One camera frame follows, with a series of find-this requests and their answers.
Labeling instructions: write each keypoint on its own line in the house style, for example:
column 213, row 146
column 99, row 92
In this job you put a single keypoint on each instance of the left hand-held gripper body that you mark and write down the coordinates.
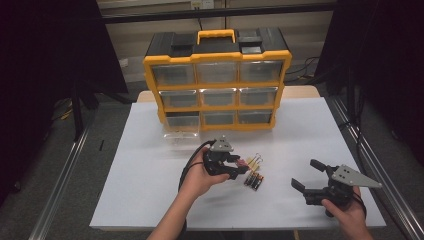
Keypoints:
column 218, row 163

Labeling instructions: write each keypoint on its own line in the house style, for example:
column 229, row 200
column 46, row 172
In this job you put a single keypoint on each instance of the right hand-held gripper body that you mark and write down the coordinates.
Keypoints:
column 340, row 190

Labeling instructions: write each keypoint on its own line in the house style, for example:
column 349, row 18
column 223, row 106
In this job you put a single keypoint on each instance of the transparent plastic drawer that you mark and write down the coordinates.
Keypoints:
column 218, row 118
column 181, row 138

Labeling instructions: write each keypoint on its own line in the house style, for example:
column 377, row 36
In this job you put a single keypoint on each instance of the yellow black drawer organizer cabinet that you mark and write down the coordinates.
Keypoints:
column 216, row 86

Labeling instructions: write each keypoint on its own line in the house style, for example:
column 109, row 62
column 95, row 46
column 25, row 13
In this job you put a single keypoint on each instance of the person's left hand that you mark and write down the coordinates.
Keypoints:
column 200, row 180

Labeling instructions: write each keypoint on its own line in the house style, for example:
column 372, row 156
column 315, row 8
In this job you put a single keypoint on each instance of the person's right hand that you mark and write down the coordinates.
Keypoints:
column 350, row 218

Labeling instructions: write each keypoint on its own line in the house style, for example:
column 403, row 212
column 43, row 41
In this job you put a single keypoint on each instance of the white table cover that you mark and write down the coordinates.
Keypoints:
column 150, row 186

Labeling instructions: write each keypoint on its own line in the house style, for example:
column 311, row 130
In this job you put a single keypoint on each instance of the black metal stand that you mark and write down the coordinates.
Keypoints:
column 350, row 100
column 77, row 116

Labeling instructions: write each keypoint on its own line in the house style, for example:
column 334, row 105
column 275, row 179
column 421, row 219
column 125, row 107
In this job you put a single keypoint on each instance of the set of clear organizer drawers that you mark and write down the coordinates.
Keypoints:
column 216, row 71

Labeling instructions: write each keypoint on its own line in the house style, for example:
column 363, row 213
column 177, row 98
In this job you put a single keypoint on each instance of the small black floor item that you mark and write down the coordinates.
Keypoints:
column 102, row 145

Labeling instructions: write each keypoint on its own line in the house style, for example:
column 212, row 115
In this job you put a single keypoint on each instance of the black curtain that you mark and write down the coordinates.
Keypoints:
column 383, row 50
column 50, row 43

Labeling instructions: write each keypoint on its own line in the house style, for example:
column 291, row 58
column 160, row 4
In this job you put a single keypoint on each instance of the black horizontal bar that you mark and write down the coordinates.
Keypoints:
column 166, row 15

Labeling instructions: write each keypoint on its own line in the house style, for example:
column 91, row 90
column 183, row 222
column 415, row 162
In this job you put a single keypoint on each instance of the metal floor rail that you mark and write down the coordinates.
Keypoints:
column 56, row 196
column 401, row 210

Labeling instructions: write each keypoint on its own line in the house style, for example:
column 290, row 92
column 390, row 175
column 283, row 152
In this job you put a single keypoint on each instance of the white wall outlet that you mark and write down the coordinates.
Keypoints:
column 123, row 63

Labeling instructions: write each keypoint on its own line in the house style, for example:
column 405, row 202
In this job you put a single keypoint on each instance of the white wall socket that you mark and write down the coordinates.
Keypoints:
column 203, row 4

